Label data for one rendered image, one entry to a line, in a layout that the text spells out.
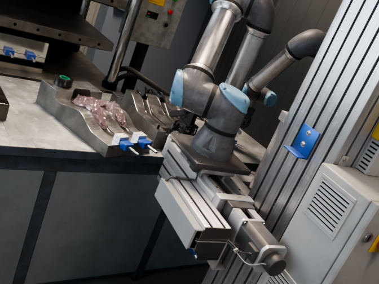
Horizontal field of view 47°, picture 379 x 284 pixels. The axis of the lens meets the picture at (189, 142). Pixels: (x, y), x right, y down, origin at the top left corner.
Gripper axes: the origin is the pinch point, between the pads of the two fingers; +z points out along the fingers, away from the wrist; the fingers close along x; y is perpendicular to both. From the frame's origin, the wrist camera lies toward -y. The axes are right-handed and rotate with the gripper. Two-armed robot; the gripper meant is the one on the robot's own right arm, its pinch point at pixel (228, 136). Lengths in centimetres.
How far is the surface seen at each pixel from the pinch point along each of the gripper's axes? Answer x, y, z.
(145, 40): 18, -76, -24
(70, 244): -77, -29, 56
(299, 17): 252, -38, -70
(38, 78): -43, -97, 6
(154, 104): -30.3, -34.6, -6.3
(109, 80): -7, -77, 1
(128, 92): -36, -47, -8
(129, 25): -6, -76, -33
